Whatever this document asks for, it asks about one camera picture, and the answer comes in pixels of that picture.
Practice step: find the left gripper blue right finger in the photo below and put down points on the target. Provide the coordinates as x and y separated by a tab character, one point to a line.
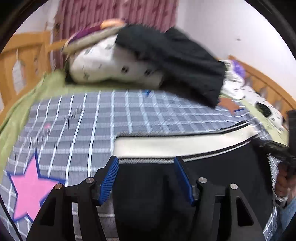
221	212

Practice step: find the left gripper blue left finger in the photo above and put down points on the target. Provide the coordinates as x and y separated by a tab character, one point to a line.
54	220

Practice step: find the black pants with white stripe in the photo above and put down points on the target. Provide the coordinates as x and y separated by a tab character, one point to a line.
147	199

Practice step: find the person's right hand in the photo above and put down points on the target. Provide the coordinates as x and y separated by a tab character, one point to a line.
284	186

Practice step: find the grey checked star blanket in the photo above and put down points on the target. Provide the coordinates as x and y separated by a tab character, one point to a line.
74	135

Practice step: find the purple plush toy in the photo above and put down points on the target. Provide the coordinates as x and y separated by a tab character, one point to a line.
238	69

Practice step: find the black jacket pile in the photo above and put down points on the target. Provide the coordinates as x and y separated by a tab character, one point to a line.
184	62

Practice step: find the green bed sheet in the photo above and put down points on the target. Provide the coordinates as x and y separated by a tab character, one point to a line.
53	85

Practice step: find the white floral duvet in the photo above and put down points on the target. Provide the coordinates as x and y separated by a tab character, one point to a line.
107	60

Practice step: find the purple patterned pillow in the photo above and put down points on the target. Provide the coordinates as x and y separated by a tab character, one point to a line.
92	35

